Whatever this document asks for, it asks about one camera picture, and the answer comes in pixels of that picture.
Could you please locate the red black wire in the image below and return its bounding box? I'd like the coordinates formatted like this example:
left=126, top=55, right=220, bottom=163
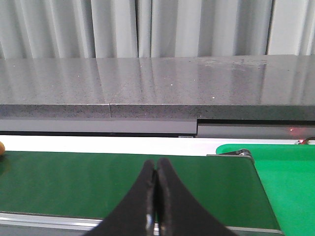
left=295, top=136, right=315, bottom=146

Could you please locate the grey cabinet panel left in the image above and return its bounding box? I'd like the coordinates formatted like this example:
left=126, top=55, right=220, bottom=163
left=0, top=117, right=198, bottom=137

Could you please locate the orange round object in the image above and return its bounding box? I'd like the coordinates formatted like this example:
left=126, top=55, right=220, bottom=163
left=0, top=142, right=5, bottom=155

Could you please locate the aluminium conveyor front rail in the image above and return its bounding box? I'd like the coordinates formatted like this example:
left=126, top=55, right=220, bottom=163
left=0, top=210, right=284, bottom=236

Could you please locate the dark green conveyor belt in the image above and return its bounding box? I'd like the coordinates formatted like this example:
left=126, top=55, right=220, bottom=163
left=0, top=151, right=280, bottom=230

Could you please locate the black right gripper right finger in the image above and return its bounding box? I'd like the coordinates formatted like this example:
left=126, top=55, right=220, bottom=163
left=157, top=158, right=236, bottom=236

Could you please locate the grey cabinet panel right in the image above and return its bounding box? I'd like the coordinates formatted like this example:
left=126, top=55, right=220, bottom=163
left=197, top=119, right=315, bottom=140

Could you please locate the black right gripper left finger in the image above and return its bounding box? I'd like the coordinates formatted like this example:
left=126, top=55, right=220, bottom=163
left=85, top=160, right=156, bottom=236

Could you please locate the metal conveyor end bracket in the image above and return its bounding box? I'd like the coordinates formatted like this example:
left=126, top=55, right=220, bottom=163
left=206, top=148, right=255, bottom=164

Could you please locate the white conveyor rear rail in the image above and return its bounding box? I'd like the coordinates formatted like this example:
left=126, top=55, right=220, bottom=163
left=0, top=135, right=297, bottom=156

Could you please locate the grey stone countertop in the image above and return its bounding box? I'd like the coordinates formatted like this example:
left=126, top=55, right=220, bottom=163
left=0, top=55, right=315, bottom=122

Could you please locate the bright green mat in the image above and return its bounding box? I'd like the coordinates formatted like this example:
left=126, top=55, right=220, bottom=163
left=216, top=144, right=315, bottom=236

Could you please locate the white pleated curtain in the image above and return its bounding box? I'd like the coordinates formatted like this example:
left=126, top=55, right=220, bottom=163
left=0, top=0, right=315, bottom=59

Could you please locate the grey cabinet panel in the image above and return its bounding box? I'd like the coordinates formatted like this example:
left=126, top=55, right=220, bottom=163
left=0, top=117, right=198, bottom=137
left=197, top=119, right=315, bottom=140

